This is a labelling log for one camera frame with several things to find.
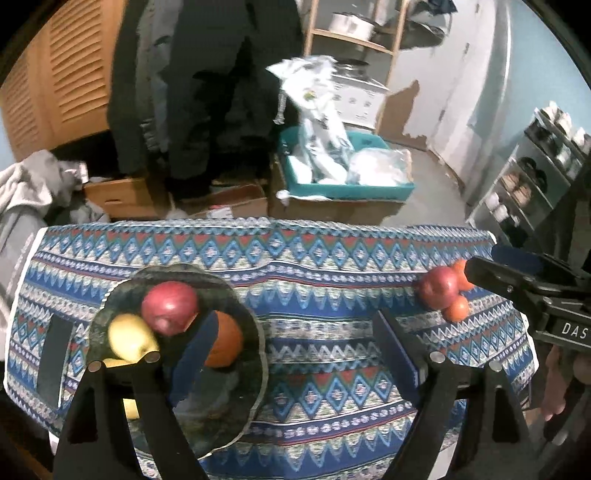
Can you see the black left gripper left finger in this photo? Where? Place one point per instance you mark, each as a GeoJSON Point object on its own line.
{"type": "Point", "coordinates": [96, 443]}

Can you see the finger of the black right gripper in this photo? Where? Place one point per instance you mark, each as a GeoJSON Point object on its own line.
{"type": "Point", "coordinates": [531, 260]}
{"type": "Point", "coordinates": [552, 285]}

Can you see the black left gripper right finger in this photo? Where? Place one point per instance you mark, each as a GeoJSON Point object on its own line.
{"type": "Point", "coordinates": [494, 441]}

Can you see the yellow pear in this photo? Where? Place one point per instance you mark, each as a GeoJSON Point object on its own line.
{"type": "Point", "coordinates": [130, 338]}

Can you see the dark red apple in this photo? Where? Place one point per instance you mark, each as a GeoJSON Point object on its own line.
{"type": "Point", "coordinates": [170, 307]}

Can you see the large orange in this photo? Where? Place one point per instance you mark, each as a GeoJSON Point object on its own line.
{"type": "Point", "coordinates": [228, 344]}
{"type": "Point", "coordinates": [463, 283]}

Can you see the person hand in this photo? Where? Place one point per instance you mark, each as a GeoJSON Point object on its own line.
{"type": "Point", "coordinates": [560, 372]}

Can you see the small orange middle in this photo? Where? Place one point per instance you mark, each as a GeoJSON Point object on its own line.
{"type": "Point", "coordinates": [458, 310]}

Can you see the red apple upper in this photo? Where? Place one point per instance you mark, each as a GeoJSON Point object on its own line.
{"type": "Point", "coordinates": [438, 288]}

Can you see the dark glass fruit plate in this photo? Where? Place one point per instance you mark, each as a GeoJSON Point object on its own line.
{"type": "Point", "coordinates": [218, 410]}

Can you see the metal shoe rack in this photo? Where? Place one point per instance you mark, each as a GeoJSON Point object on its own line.
{"type": "Point", "coordinates": [540, 170]}

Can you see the blue patterned tablecloth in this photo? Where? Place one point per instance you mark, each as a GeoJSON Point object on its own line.
{"type": "Point", "coordinates": [331, 409]}

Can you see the wooden drawer box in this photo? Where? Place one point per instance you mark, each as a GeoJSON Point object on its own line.
{"type": "Point", "coordinates": [128, 198]}

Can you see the teal plastic crate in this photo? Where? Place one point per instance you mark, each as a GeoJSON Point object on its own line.
{"type": "Point", "coordinates": [370, 170]}

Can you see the white rice bag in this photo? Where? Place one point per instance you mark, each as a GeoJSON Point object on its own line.
{"type": "Point", "coordinates": [318, 120]}

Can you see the white storage basket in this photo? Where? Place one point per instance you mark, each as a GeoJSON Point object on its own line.
{"type": "Point", "coordinates": [359, 102]}

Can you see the grey white clothes pile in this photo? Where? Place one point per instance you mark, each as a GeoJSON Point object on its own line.
{"type": "Point", "coordinates": [39, 191]}

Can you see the wooden shelf rack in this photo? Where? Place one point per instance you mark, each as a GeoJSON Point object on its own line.
{"type": "Point", "coordinates": [384, 41]}

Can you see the steel pot on basket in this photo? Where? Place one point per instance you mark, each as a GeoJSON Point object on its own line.
{"type": "Point", "coordinates": [352, 68]}

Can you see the black hanging coat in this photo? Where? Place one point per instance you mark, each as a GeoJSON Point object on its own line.
{"type": "Point", "coordinates": [192, 97]}

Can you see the wooden louvered wardrobe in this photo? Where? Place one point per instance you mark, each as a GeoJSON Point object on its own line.
{"type": "Point", "coordinates": [58, 90]}

